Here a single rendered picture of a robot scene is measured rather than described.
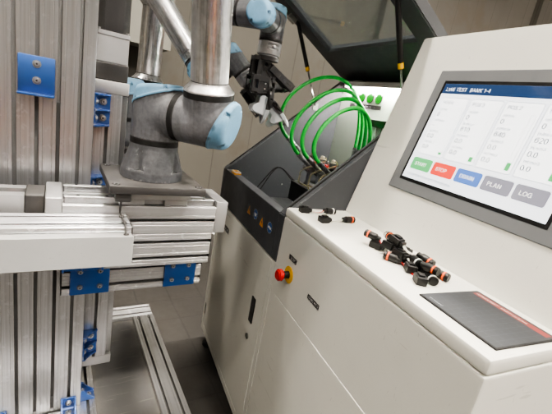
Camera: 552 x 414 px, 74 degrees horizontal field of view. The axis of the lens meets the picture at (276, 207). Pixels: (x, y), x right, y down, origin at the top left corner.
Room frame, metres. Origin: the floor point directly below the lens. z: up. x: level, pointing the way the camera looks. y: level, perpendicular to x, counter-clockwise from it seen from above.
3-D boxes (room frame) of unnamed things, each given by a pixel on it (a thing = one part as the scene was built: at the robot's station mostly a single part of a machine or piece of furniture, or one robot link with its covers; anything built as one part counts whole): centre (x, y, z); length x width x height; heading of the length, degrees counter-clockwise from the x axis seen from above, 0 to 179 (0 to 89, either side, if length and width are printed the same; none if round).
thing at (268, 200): (1.41, 0.10, 0.87); 0.62 x 0.04 x 0.16; 26
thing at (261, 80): (1.26, 0.12, 1.36); 0.09 x 0.08 x 0.12; 116
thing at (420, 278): (0.79, -0.30, 1.01); 0.23 x 0.11 x 0.06; 26
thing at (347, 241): (0.82, -0.29, 0.96); 0.70 x 0.22 x 0.03; 26
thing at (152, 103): (0.91, 0.32, 1.20); 0.13 x 0.12 x 0.14; 77
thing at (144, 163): (0.91, 0.33, 1.09); 0.15 x 0.15 x 0.10
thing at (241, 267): (1.40, 0.12, 0.44); 0.65 x 0.02 x 0.68; 26
